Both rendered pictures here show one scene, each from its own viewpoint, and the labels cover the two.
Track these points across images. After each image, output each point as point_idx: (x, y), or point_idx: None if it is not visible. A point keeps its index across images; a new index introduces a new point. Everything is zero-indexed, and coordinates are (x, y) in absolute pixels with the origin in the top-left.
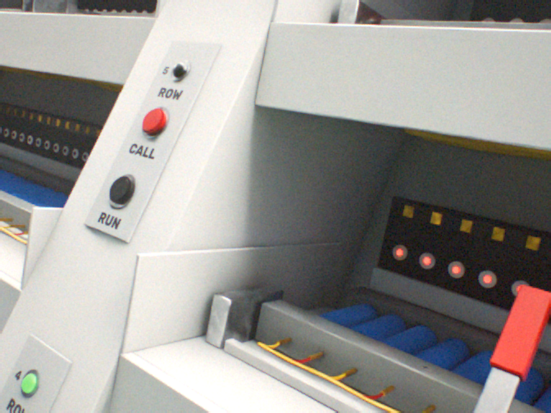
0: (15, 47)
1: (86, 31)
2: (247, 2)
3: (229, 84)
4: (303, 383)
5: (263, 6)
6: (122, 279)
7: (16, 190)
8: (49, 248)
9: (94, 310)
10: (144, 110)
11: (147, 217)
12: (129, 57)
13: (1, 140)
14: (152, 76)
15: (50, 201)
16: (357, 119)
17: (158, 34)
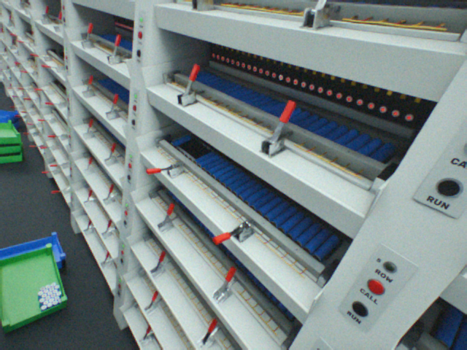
0: (261, 170)
1: (312, 194)
2: (438, 250)
3: (427, 294)
4: None
5: (453, 260)
6: (365, 345)
7: (258, 203)
8: (319, 305)
9: (352, 348)
10: (366, 274)
11: (376, 328)
12: (344, 222)
13: None
14: (368, 255)
15: (276, 211)
16: None
17: (368, 230)
